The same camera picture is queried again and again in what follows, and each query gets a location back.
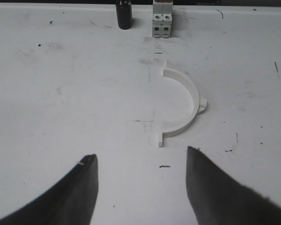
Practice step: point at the black cylindrical capacitor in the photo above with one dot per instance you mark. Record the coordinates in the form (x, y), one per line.
(124, 14)

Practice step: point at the white half clamp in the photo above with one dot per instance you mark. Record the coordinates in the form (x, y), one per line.
(199, 103)

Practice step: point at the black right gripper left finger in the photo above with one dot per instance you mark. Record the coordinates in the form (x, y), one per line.
(71, 201)

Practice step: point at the white circuit breaker red switch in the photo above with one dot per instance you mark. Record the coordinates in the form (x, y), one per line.
(162, 18)

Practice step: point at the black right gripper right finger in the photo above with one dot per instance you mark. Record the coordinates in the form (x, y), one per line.
(218, 199)

